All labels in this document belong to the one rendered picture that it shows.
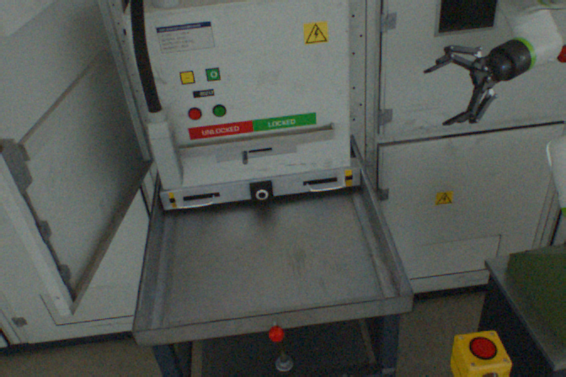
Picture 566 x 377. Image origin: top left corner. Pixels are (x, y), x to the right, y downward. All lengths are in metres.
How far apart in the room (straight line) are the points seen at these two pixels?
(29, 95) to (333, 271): 0.76
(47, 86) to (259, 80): 0.47
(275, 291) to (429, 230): 0.94
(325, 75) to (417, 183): 0.71
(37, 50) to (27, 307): 1.24
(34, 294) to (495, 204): 1.72
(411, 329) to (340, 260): 1.00
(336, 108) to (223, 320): 0.58
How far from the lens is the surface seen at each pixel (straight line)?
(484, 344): 1.10
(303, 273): 1.27
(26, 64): 1.24
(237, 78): 1.29
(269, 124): 1.35
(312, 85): 1.31
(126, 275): 2.07
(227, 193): 1.45
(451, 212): 2.02
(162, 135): 1.24
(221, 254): 1.35
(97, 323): 2.29
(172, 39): 1.26
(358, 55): 1.62
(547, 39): 1.55
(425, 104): 1.73
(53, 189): 1.29
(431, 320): 2.29
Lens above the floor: 1.77
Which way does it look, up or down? 37 degrees down
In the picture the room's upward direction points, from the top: 6 degrees counter-clockwise
